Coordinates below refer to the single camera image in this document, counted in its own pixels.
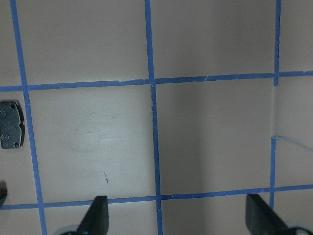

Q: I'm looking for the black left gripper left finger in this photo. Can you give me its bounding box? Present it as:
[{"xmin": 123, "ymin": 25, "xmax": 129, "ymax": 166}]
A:
[{"xmin": 76, "ymin": 196, "xmax": 109, "ymax": 235}]

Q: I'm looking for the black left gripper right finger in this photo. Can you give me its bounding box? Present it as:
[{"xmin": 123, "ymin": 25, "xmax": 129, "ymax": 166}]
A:
[{"xmin": 245, "ymin": 194, "xmax": 293, "ymax": 235}]

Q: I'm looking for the olive green brake shoe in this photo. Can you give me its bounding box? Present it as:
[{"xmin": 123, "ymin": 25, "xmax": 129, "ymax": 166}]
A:
[{"xmin": 0, "ymin": 181, "xmax": 8, "ymax": 207}]

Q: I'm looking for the black brake pad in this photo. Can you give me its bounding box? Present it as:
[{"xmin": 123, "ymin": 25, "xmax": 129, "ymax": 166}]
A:
[{"xmin": 0, "ymin": 100, "xmax": 25, "ymax": 149}]

